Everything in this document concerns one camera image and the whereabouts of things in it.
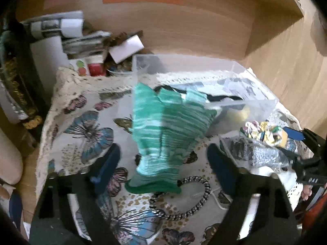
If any stack of magazines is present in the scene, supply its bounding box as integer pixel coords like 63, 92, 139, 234
20, 11, 111, 57

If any black bag with gold beads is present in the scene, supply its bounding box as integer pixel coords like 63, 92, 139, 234
0, 29, 44, 133

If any clear plastic storage box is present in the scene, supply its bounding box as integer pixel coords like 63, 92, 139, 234
131, 53, 279, 136

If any white card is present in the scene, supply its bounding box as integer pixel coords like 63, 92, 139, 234
108, 34, 145, 64

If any person's right hand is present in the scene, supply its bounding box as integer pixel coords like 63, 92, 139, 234
301, 183, 314, 202

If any red small box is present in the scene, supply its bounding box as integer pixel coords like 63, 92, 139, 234
87, 62, 107, 77

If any butterfly print cloth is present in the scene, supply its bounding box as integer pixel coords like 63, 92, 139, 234
36, 66, 315, 245

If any clear bag with dark cloth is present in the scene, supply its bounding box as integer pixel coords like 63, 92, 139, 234
219, 135, 290, 172

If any white cable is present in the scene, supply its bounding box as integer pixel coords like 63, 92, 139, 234
211, 190, 232, 211

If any green striped knit glove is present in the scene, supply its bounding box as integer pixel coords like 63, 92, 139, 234
125, 82, 217, 195

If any yellow soft item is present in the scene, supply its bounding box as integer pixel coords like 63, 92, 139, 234
228, 106, 252, 123

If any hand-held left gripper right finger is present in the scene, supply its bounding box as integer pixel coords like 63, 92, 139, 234
207, 143, 301, 245

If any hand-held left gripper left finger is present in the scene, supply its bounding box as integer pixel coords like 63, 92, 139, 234
30, 143, 121, 245

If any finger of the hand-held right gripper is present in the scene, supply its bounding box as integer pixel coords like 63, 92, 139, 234
283, 126, 307, 141
280, 147, 300, 160

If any colourful patterned scrunchie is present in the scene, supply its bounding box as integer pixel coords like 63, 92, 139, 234
240, 121, 287, 148

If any black white braided hair band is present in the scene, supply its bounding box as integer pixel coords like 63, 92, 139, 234
149, 175, 212, 221

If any beige rounded cushion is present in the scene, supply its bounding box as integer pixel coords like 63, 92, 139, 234
0, 127, 24, 185

